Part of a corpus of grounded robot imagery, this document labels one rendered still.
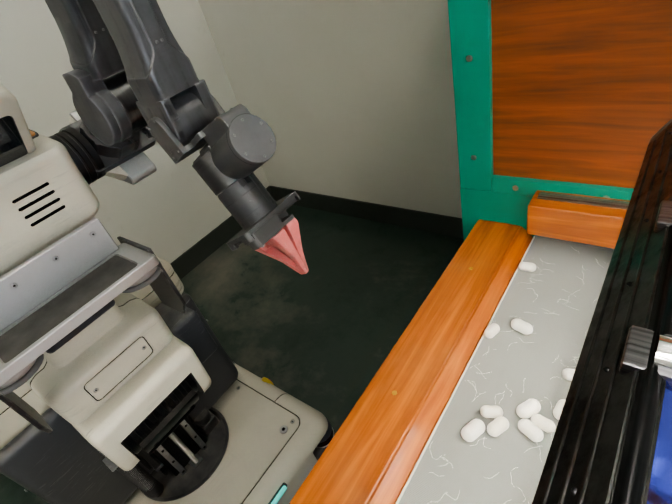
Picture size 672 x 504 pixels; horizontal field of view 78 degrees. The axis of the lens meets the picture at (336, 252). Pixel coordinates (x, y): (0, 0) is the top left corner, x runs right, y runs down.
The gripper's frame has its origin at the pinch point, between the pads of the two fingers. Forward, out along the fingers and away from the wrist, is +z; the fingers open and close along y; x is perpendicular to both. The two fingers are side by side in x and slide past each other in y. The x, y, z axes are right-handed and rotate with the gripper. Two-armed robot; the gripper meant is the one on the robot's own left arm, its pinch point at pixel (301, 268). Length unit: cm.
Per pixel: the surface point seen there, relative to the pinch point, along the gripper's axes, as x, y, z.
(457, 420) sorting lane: -6.0, 1.4, 32.5
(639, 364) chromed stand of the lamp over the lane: -39.2, -8.4, 8.1
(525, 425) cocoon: -14.7, 4.0, 35.0
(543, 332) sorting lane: -11.6, 22.8, 35.6
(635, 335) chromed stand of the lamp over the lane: -38.8, -6.2, 7.8
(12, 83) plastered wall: 143, 31, -97
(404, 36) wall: 49, 130, -22
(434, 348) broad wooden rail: -0.3, 10.5, 26.7
